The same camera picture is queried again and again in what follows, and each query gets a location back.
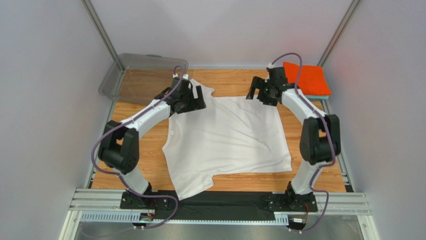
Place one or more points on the aluminium frame rail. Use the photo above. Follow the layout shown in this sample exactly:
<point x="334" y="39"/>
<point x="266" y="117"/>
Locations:
<point x="88" y="204"/>

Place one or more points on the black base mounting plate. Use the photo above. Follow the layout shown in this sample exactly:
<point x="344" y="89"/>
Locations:
<point x="220" y="205"/>

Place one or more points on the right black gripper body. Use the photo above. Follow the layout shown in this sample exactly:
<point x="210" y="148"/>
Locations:
<point x="260" y="89"/>

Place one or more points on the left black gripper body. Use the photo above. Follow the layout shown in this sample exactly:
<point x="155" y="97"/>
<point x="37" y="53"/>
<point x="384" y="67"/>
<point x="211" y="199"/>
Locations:
<point x="188" y="99"/>

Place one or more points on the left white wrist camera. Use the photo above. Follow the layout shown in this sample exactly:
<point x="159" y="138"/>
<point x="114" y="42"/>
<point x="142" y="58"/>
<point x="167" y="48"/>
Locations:
<point x="184" y="77"/>

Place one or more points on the clear grey plastic bin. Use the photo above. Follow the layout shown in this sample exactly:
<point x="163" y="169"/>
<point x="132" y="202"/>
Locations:
<point x="138" y="78"/>

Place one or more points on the orange folded t-shirt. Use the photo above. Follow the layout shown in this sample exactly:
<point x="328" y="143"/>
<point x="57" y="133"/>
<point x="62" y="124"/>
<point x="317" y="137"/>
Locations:
<point x="312" y="80"/>

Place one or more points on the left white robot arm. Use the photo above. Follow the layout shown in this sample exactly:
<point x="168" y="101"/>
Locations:
<point x="119" y="148"/>

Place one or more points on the white t-shirt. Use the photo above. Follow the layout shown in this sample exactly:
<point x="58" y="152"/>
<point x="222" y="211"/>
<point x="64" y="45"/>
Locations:
<point x="232" y="135"/>

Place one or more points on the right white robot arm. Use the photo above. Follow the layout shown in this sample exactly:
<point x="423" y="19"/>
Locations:
<point x="320" y="141"/>

